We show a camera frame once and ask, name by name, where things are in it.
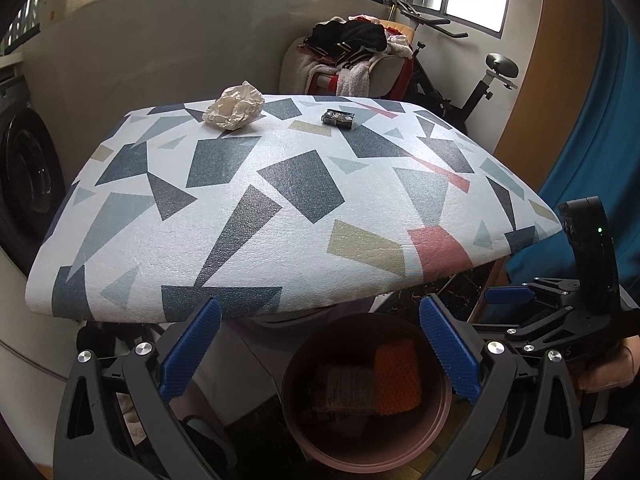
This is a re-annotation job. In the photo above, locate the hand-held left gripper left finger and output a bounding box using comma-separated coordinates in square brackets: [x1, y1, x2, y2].
[52, 295, 223, 480]

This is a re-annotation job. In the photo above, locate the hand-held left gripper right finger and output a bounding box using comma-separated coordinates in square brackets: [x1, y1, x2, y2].
[419, 294, 586, 480]

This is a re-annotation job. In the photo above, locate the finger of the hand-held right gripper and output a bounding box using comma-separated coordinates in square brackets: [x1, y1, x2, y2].
[472, 307, 576, 356]
[484, 280, 583, 311]

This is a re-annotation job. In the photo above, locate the orange sponge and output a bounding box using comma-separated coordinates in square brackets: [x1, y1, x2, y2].
[374, 339, 423, 416]

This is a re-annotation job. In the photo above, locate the brown round waste bin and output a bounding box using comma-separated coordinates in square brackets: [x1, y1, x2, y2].
[281, 312, 453, 471]

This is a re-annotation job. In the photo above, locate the person's right hand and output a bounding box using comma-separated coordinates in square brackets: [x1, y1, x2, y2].
[575, 335, 640, 393]

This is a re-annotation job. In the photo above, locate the blue curtain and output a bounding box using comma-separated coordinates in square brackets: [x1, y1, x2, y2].
[505, 0, 640, 311]

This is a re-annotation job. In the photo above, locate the wooden door panel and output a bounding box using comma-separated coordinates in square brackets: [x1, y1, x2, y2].
[495, 0, 608, 196]

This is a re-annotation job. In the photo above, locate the geometric patterned table cover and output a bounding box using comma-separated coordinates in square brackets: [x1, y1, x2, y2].
[25, 94, 565, 323]

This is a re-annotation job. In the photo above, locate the black exercise bike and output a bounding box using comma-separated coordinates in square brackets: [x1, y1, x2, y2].
[382, 0, 521, 136]

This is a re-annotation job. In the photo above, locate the dark front-load washing machine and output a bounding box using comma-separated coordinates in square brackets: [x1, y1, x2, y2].
[0, 60, 68, 276]

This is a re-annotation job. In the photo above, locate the crumpled white paper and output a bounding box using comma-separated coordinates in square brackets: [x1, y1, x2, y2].
[202, 81, 266, 132]

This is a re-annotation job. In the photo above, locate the small black packet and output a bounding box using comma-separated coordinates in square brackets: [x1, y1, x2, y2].
[321, 108, 356, 130]

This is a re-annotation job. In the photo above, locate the white armchair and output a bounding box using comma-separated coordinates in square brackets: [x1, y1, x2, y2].
[280, 35, 416, 101]

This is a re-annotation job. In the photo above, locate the pile of clothes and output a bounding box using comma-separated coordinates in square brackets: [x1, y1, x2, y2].
[297, 16, 416, 98]

